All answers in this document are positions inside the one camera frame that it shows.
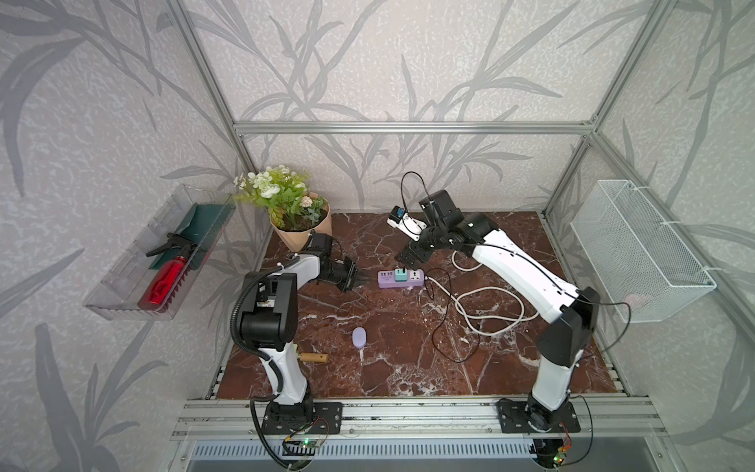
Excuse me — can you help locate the red spray bottle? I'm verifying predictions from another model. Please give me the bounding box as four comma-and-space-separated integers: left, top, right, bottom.
141, 256, 187, 310

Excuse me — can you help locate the artificial white flower plant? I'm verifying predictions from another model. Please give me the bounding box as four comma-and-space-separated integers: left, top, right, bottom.
233, 165, 328, 232

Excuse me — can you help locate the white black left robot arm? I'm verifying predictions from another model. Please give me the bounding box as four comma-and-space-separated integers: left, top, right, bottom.
229, 252, 369, 406

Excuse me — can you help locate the green garden fork wooden handle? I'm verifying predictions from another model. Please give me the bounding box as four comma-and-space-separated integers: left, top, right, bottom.
298, 353, 328, 364

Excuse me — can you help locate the clear plastic wall bin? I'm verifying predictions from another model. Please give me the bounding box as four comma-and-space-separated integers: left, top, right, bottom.
84, 184, 236, 322

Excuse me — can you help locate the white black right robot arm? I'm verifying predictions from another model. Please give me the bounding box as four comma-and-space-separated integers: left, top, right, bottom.
387, 206, 600, 433

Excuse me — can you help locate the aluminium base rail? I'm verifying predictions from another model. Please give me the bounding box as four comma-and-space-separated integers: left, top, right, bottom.
170, 395, 668, 441

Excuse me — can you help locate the white wire mesh basket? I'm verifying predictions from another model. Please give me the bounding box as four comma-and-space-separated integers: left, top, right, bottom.
571, 180, 717, 324

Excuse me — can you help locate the teal usb charger plug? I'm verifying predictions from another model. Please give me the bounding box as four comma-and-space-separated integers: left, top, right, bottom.
394, 269, 408, 282

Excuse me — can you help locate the purple power strip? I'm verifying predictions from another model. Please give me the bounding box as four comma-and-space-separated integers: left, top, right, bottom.
377, 269, 426, 289

